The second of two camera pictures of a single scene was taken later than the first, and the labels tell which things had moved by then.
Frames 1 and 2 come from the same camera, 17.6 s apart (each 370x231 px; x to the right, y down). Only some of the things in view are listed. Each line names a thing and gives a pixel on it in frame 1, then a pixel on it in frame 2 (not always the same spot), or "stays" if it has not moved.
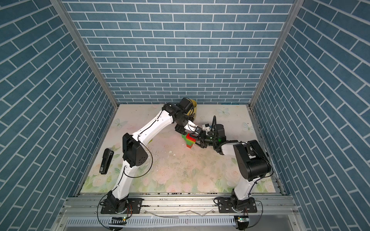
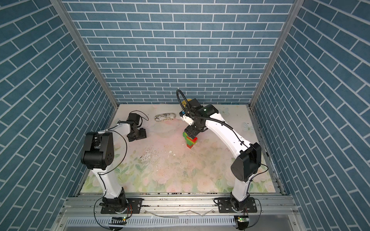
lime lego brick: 189,142 stays
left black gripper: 181,130 to 143,134
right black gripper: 203,141 to 189,130
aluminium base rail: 178,211 stays
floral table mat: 171,167 stays
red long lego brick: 189,137 stays
